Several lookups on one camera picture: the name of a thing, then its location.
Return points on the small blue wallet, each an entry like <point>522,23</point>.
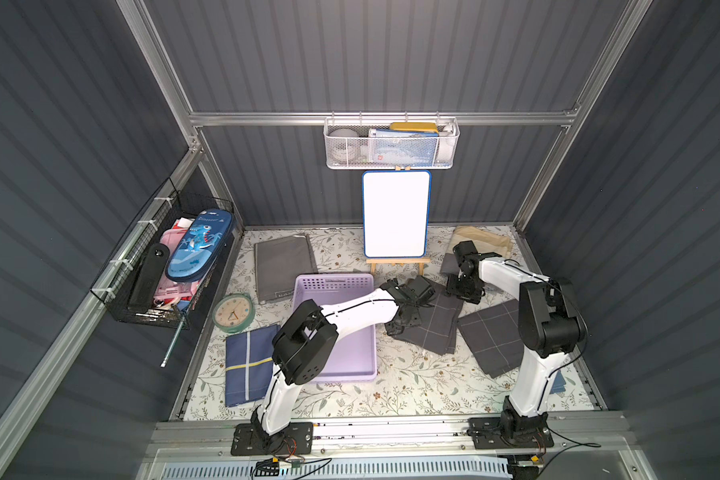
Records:
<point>559,384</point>

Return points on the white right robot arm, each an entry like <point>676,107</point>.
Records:
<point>549,323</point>

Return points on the white tape roll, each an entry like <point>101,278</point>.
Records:
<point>343,145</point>

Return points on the blue shark pencil case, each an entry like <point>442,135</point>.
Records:
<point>205,238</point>

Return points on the white mesh wall basket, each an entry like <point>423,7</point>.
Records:
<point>449,135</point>

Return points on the small wooden easel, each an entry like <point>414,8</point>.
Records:
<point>419,262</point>

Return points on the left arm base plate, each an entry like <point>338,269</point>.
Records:
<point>250,440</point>

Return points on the black wire wall basket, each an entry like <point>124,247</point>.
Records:
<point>115,296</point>

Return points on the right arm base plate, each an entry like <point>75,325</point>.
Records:
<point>508,432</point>

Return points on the pink pouch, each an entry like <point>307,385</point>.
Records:
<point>173,289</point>

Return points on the black remote control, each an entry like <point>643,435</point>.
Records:
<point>148,278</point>

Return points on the metal rod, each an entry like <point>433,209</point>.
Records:
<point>174,340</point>

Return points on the navy striped folded pillowcase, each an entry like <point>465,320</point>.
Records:
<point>248,367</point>

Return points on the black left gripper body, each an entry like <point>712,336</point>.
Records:
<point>405,315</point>

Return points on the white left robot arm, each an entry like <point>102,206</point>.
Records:
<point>303,345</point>

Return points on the beige and grey pillowcase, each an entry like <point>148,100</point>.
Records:
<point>484,242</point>

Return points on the green round clock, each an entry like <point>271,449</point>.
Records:
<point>233,313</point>

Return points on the blue framed whiteboard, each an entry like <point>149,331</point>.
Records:
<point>395,209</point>

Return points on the dark grey checked pillowcase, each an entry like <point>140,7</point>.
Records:
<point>437,331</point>

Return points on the yellow case in basket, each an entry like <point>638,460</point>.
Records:
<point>416,127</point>

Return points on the blue white booklet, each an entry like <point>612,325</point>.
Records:
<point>402,148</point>

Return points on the plain grey pillowcase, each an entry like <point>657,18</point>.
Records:
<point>278,262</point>

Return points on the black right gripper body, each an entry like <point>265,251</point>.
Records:
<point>461,287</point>

